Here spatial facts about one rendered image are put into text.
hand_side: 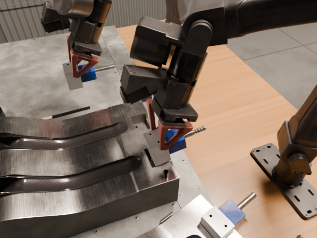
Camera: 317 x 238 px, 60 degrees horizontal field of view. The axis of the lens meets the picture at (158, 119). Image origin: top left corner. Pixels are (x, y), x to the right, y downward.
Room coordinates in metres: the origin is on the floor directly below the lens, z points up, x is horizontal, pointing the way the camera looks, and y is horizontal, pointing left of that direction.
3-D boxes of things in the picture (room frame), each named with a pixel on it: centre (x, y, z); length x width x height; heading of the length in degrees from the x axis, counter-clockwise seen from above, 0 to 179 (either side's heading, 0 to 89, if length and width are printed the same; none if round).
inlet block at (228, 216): (0.25, -0.15, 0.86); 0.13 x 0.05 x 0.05; 127
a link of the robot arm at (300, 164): (0.37, -0.30, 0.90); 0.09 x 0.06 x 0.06; 169
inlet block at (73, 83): (0.61, 0.18, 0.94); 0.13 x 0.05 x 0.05; 111
